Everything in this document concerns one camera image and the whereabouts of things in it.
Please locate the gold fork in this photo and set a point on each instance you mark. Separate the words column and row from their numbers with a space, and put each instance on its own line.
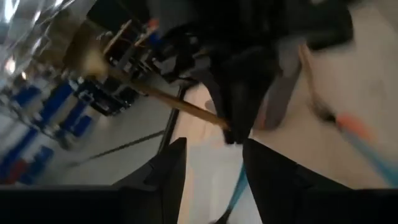
column 186, row 109

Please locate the blue white storage shelving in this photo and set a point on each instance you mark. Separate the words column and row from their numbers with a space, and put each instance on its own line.
column 56, row 99

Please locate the white plastic bin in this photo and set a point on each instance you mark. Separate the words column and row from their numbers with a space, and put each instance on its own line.
column 211, row 186

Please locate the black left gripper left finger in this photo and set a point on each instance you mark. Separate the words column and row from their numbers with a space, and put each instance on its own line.
column 168, row 171

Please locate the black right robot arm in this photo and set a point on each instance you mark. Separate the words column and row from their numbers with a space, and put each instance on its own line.
column 248, row 18

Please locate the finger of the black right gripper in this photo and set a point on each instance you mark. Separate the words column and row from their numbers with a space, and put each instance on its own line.
column 248, row 115
column 228, row 118

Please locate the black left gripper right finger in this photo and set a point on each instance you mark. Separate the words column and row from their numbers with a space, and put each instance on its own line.
column 273, row 174

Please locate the black metal table frame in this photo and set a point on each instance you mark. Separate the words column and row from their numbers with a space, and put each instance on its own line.
column 171, row 124

